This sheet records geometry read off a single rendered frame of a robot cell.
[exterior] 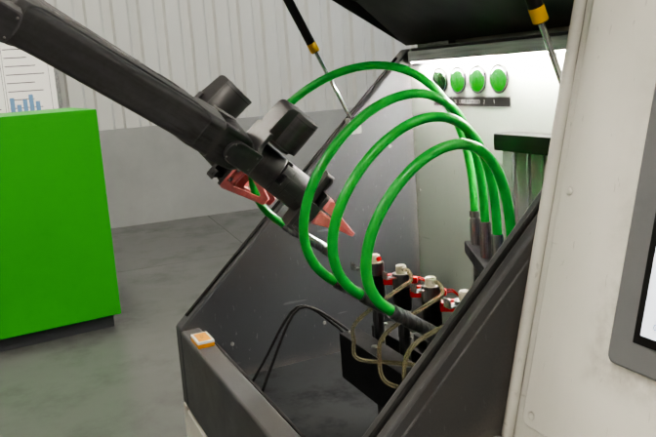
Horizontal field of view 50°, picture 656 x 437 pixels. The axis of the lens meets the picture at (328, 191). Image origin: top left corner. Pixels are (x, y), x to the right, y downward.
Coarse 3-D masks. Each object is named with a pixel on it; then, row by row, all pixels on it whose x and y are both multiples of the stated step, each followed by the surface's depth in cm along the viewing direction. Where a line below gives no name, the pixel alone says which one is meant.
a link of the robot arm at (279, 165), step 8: (272, 144) 105; (264, 152) 105; (272, 152) 106; (264, 160) 105; (272, 160) 105; (280, 160) 106; (256, 168) 105; (264, 168) 105; (272, 168) 105; (280, 168) 105; (248, 176) 107; (256, 176) 105; (264, 176) 105; (272, 176) 105; (280, 176) 106; (264, 184) 106
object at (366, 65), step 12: (336, 72) 117; (348, 72) 117; (408, 72) 117; (420, 72) 118; (312, 84) 117; (432, 84) 118; (300, 96) 117; (444, 96) 118; (468, 156) 120; (468, 168) 120; (252, 180) 119; (468, 180) 121; (252, 192) 119; (276, 216) 120
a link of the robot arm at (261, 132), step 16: (272, 112) 104; (288, 112) 102; (304, 112) 108; (256, 128) 105; (272, 128) 103; (288, 128) 104; (304, 128) 104; (240, 144) 99; (256, 144) 103; (288, 144) 104; (304, 144) 107; (240, 160) 100; (256, 160) 102
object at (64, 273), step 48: (0, 144) 381; (48, 144) 393; (96, 144) 405; (0, 192) 384; (48, 192) 396; (96, 192) 408; (0, 240) 386; (48, 240) 398; (96, 240) 411; (0, 288) 389; (48, 288) 401; (96, 288) 414; (0, 336) 392; (48, 336) 408
